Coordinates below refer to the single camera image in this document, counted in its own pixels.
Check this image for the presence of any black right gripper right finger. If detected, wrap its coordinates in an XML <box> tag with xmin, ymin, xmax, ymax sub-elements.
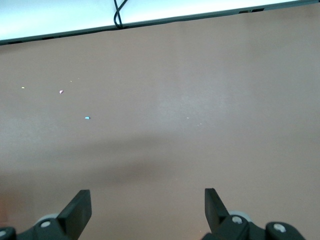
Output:
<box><xmin>203</xmin><ymin>187</ymin><xmax>308</xmax><ymax>240</ymax></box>

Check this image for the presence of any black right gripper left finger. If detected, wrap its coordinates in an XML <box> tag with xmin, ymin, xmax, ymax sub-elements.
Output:
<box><xmin>0</xmin><ymin>189</ymin><xmax>92</xmax><ymax>240</ymax></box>

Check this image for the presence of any brown table mat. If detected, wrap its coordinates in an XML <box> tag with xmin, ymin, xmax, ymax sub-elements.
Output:
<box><xmin>0</xmin><ymin>4</ymin><xmax>320</xmax><ymax>240</ymax></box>

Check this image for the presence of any white table edge strip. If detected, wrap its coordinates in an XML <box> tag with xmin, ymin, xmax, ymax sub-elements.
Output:
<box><xmin>0</xmin><ymin>0</ymin><xmax>320</xmax><ymax>47</ymax></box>

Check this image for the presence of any black floor cable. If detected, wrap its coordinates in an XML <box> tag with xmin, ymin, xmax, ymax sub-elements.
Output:
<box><xmin>113</xmin><ymin>0</ymin><xmax>130</xmax><ymax>29</ymax></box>

